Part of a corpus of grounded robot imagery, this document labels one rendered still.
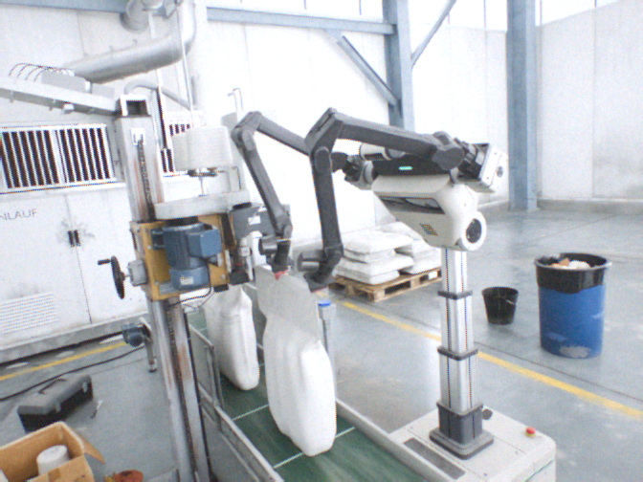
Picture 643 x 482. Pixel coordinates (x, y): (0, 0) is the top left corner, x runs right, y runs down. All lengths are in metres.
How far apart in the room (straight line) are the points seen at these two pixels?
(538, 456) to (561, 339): 1.49
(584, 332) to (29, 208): 4.43
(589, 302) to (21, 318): 4.47
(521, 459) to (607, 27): 8.52
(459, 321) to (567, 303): 1.65
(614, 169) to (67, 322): 8.75
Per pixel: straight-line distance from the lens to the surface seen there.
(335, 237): 1.40
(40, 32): 6.09
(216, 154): 1.76
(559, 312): 3.52
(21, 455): 3.03
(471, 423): 2.13
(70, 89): 4.37
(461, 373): 2.00
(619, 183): 9.67
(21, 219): 4.58
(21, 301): 4.68
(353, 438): 2.04
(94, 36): 6.14
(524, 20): 10.41
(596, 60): 9.87
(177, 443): 2.27
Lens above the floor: 1.54
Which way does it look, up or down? 11 degrees down
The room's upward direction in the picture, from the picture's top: 6 degrees counter-clockwise
